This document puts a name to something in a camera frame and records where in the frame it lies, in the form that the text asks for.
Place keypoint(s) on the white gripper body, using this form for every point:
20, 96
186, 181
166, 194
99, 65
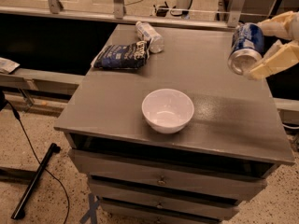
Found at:
295, 27

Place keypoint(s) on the top drawer knob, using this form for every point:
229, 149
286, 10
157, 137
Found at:
161, 181

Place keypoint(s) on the blue pepsi can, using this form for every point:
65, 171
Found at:
247, 47

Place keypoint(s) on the metal railing frame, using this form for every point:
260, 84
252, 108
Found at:
201, 14

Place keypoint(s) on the clear plastic water bottle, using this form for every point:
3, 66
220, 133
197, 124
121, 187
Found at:
147, 33

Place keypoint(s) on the white bowl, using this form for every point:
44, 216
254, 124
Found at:
167, 110

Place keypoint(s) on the black stand leg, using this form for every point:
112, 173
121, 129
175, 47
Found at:
19, 212

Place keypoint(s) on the blue chip bag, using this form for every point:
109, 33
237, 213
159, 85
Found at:
114, 57

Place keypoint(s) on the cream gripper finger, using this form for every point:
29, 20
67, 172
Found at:
278, 58
278, 26

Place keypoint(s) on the white packet on ledge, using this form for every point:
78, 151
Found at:
7, 66

